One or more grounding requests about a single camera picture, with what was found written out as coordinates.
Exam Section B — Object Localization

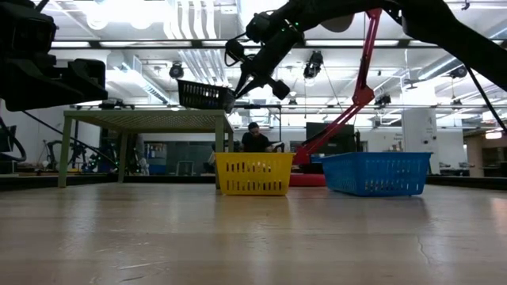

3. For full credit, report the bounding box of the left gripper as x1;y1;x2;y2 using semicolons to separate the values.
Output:
0;53;109;112

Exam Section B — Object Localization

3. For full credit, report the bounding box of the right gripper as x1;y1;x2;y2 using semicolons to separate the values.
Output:
224;21;306;101

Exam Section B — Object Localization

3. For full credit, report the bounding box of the black plastic basket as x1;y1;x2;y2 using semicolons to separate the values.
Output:
177;78;236;114

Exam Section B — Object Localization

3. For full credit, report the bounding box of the yellow plastic basket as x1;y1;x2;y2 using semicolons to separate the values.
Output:
215;152;295;196

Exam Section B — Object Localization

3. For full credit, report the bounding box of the blue plastic basket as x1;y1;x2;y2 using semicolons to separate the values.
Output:
319;152;433;198

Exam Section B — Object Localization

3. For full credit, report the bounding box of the red desk lamp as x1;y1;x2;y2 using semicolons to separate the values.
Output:
288;7;383;188

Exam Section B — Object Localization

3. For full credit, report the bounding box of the black ceiling spotlight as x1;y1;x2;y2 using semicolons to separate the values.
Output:
302;50;325;79
168;62;185;80
448;65;469;80
373;92;393;108

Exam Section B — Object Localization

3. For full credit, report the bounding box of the person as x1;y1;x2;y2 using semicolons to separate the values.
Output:
240;121;275;154

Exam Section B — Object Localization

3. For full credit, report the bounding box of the green perforated metal shelf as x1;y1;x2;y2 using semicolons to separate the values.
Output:
57;109;234;189

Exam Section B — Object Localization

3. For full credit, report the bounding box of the overhead LED light bar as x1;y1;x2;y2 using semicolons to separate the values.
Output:
49;38;507;50

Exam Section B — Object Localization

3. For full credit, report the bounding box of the black background monitor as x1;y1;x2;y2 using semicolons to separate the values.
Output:
305;122;357;154

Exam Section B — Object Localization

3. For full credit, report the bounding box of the white cabinet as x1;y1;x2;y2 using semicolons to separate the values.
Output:
402;108;440;156

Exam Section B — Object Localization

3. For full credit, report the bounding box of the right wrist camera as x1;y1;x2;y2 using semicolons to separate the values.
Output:
245;11;275;44

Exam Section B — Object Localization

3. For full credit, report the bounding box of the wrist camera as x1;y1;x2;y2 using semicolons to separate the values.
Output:
0;2;57;55
245;11;275;44

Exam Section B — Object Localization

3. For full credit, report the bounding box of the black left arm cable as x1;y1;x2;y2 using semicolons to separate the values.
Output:
21;109;120;167

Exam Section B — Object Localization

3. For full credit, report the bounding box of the silver ventilation duct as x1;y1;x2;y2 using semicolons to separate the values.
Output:
236;0;292;126

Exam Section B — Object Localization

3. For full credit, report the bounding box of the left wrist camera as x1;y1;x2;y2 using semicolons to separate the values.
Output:
0;2;57;55

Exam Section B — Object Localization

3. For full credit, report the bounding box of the thick black cable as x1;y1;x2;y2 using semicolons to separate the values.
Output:
0;117;29;163

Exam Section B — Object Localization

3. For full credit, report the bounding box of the black aluminium table frame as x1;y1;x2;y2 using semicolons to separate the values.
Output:
0;173;507;191

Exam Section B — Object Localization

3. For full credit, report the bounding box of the black right camera cable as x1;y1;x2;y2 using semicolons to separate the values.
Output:
465;66;507;134

